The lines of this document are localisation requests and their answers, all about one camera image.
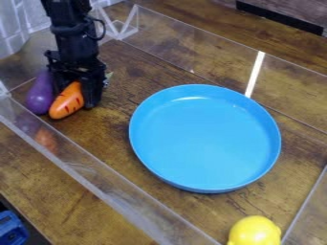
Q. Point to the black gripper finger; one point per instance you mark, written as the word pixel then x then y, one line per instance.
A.
pixel 61 79
pixel 92 86

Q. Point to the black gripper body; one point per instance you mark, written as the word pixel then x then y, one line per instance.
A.
pixel 89 68

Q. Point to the orange toy carrot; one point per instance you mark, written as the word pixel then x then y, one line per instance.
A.
pixel 68 102

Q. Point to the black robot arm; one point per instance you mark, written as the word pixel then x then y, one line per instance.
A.
pixel 75 60

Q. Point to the purple toy eggplant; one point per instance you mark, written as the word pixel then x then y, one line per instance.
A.
pixel 40 96

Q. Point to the blue round plate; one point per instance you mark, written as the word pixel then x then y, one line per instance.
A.
pixel 204 138

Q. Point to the blue object at corner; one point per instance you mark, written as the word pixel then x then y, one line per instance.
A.
pixel 13 233

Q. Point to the yellow toy object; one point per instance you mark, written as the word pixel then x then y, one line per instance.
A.
pixel 255 230

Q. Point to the clear acrylic enclosure wall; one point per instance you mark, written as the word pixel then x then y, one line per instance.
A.
pixel 69 172

